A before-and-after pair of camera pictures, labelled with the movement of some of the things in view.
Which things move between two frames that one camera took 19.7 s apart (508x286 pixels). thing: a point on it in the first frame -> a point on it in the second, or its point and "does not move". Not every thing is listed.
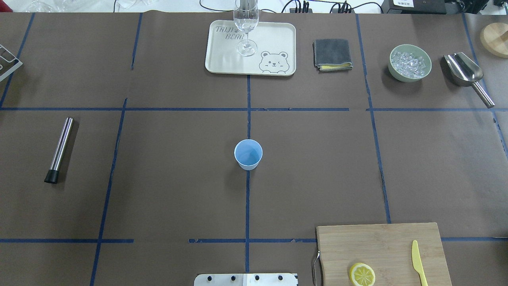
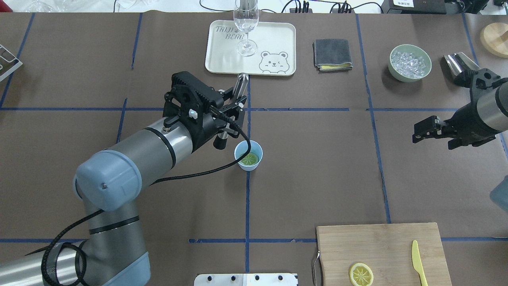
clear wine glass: [246, 14] does not move
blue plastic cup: [248, 153] does not move
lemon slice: [361, 274] -> [251, 159]
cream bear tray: [276, 45] does not move
